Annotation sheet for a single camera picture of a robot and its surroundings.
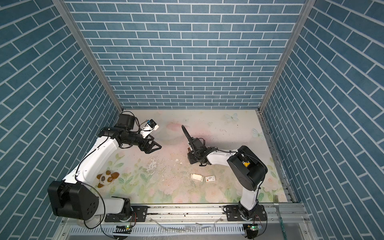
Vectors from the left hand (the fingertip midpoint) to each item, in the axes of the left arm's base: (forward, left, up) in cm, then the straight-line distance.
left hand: (156, 141), depth 79 cm
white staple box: (-14, -30, -18) cm, 37 cm away
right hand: (+1, -17, -18) cm, 25 cm away
